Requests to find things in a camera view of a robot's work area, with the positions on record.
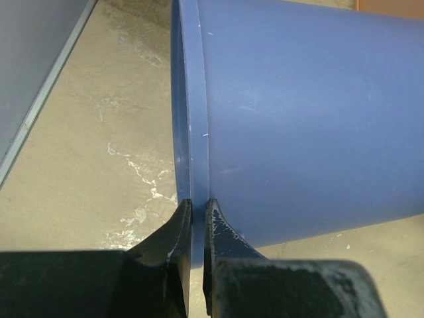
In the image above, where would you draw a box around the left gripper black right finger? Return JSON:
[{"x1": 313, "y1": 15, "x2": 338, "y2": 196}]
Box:
[{"x1": 203, "y1": 199, "x2": 387, "y2": 317}]

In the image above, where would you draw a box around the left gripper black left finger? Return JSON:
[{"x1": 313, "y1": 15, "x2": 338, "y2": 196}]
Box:
[{"x1": 1, "y1": 199, "x2": 191, "y2": 317}]

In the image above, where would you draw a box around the orange round plastic bucket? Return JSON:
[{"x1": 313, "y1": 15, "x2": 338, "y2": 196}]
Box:
[{"x1": 355, "y1": 0, "x2": 424, "y2": 20}]

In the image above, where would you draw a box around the blue round plastic bucket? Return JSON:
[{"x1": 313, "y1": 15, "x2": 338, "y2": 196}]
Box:
[{"x1": 170, "y1": 1, "x2": 423, "y2": 267}]

